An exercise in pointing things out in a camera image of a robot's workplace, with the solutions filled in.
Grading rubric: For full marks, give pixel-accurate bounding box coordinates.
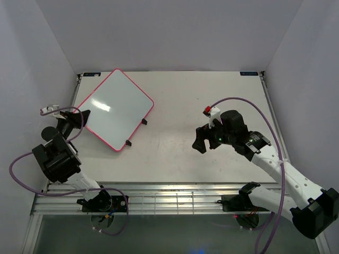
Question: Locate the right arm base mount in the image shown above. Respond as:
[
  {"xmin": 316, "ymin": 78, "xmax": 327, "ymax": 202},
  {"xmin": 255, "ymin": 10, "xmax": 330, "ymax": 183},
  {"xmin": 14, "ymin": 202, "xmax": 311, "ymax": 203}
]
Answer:
[{"xmin": 217, "ymin": 194, "xmax": 254, "ymax": 212}]

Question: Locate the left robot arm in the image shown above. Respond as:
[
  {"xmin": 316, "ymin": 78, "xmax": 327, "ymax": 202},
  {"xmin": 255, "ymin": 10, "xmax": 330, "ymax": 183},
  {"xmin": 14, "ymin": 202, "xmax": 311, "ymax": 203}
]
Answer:
[{"xmin": 32, "ymin": 105, "xmax": 113, "ymax": 212}]

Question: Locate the right table corner label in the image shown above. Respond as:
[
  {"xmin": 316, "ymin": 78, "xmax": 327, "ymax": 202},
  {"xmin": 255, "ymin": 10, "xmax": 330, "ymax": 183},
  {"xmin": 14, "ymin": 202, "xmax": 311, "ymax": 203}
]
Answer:
[{"xmin": 239, "ymin": 71, "xmax": 258, "ymax": 76}]

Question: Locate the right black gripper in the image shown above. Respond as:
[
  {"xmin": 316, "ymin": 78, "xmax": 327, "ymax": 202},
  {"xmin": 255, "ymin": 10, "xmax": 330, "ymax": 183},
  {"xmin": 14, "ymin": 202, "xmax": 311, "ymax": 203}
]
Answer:
[{"xmin": 192, "ymin": 117, "xmax": 235, "ymax": 154}]

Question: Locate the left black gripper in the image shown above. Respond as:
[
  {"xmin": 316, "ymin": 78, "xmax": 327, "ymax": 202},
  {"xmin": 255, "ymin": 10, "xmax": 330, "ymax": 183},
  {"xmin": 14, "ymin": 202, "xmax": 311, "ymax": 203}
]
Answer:
[{"xmin": 57, "ymin": 109, "xmax": 92, "ymax": 139}]

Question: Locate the pink framed whiteboard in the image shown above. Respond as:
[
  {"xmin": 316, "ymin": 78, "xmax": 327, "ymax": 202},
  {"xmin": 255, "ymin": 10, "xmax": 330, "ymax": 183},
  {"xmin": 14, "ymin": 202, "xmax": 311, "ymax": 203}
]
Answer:
[{"xmin": 75, "ymin": 69, "xmax": 154, "ymax": 152}]

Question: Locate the table corner label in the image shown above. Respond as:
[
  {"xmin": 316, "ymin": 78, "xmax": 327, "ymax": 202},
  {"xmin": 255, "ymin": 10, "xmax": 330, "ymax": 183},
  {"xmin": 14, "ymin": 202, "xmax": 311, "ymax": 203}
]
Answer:
[
  {"xmin": 83, "ymin": 72, "xmax": 101, "ymax": 77},
  {"xmin": 239, "ymin": 71, "xmax": 258, "ymax": 76}
]

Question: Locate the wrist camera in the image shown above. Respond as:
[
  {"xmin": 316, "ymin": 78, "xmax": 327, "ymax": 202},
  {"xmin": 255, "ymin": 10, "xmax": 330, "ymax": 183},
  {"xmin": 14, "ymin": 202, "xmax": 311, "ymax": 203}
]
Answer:
[
  {"xmin": 203, "ymin": 106, "xmax": 221, "ymax": 129},
  {"xmin": 40, "ymin": 104, "xmax": 60, "ymax": 117}
]

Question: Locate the left table corner label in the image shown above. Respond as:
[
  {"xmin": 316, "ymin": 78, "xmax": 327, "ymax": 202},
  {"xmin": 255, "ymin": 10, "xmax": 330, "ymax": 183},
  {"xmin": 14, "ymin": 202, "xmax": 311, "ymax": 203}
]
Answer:
[{"xmin": 83, "ymin": 72, "xmax": 101, "ymax": 77}]

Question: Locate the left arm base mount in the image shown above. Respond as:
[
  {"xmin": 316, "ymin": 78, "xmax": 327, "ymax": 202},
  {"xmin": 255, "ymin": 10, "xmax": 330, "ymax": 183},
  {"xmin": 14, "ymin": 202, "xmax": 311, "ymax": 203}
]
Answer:
[{"xmin": 76, "ymin": 195, "xmax": 129, "ymax": 213}]

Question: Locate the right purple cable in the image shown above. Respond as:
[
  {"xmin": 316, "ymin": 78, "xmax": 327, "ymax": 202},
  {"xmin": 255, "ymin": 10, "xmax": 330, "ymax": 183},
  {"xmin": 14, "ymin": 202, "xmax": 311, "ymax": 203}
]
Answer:
[{"xmin": 211, "ymin": 96, "xmax": 286, "ymax": 254}]

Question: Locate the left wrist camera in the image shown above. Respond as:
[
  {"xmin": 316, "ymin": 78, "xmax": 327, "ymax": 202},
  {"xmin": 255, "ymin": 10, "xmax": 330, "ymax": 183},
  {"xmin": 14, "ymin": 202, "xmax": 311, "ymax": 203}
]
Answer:
[{"xmin": 40, "ymin": 104, "xmax": 60, "ymax": 117}]

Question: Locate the wire whiteboard stand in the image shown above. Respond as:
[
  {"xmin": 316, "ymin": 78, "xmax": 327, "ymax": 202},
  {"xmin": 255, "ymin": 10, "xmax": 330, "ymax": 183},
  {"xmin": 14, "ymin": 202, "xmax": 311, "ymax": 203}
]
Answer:
[{"xmin": 125, "ymin": 118, "xmax": 148, "ymax": 147}]

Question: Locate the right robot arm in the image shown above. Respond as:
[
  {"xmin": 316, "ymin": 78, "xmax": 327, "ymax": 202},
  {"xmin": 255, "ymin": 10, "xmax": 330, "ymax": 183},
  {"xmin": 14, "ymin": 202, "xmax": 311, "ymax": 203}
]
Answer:
[{"xmin": 192, "ymin": 107, "xmax": 338, "ymax": 239}]

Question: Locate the aluminium rail frame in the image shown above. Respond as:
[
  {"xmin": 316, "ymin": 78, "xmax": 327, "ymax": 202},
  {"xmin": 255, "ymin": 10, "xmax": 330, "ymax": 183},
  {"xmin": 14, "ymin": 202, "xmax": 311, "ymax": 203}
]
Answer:
[{"xmin": 29, "ymin": 182, "xmax": 318, "ymax": 216}]

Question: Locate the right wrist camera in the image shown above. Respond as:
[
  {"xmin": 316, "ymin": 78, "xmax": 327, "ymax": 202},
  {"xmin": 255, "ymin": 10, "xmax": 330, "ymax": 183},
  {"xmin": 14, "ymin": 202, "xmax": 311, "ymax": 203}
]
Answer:
[{"xmin": 203, "ymin": 106, "xmax": 221, "ymax": 129}]

